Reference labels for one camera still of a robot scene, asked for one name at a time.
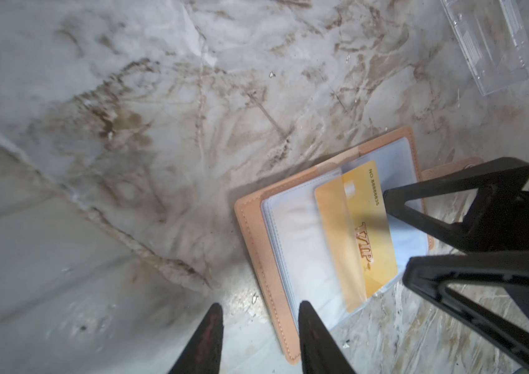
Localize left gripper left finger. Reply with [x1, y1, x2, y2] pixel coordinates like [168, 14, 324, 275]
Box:
[169, 303, 224, 374]

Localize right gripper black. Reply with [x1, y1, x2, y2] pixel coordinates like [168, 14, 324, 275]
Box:
[383, 157, 529, 371]

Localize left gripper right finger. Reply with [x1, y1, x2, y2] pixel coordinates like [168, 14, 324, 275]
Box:
[298, 301, 356, 374]

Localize pink leather card holder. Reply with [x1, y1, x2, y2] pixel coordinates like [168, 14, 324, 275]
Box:
[233, 125, 485, 366]

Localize clear acrylic card tray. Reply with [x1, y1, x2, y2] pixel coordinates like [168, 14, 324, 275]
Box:
[441, 0, 529, 96]

